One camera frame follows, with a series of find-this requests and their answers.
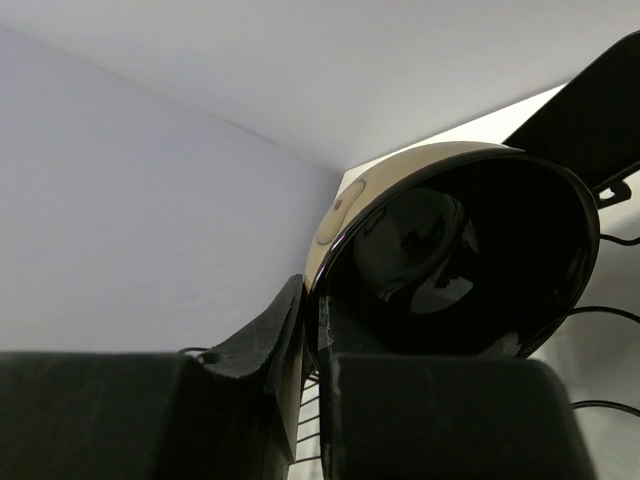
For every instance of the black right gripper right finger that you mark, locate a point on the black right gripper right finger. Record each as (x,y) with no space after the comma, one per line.
(392,416)

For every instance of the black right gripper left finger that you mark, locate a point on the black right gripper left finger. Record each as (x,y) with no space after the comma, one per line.
(230,412)

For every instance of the black wire dish rack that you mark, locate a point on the black wire dish rack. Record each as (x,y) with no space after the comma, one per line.
(591,126)

